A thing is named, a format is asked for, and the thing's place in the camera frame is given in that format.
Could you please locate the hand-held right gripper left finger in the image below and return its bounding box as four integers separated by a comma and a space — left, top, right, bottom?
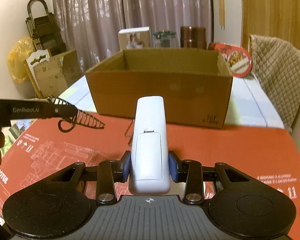
50, 151, 131, 205

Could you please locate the glass jar with green lid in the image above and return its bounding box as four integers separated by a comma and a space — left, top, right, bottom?
153, 29, 177, 48

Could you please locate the red printed table mat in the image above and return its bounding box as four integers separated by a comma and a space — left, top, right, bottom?
0, 111, 300, 230

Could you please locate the wooden door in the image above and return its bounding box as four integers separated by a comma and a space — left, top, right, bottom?
241, 0, 300, 55

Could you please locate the labelled cardboard storage box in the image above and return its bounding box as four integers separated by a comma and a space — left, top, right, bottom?
24, 49, 82, 98

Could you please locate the round red tin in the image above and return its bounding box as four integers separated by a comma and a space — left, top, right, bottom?
207, 42, 253, 77

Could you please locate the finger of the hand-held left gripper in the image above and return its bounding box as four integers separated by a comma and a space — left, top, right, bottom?
52, 104, 79, 121

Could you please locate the folded black hand trolley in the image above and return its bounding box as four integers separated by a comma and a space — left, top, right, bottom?
25, 0, 67, 56

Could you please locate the quilted beige chair cover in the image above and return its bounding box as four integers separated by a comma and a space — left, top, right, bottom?
249, 34, 300, 133

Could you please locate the white printed carton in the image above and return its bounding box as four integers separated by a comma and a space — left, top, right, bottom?
118, 27, 151, 51

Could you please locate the mauve curtain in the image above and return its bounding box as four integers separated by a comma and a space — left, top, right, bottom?
51, 0, 214, 68

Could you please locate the white remote control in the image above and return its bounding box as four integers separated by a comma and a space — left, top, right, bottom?
128, 95, 171, 195

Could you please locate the brown metal canister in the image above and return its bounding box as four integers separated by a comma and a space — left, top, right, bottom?
180, 26, 206, 50

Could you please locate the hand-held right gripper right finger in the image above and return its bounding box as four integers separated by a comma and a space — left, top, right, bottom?
168, 151, 251, 205

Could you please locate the yellow plastic bag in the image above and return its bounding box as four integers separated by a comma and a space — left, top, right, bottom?
7, 36, 36, 83

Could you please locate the pale checked tablecloth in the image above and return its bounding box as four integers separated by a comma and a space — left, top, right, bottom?
56, 74, 287, 131

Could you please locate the large cardboard box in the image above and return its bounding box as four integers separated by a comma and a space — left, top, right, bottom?
85, 48, 233, 129

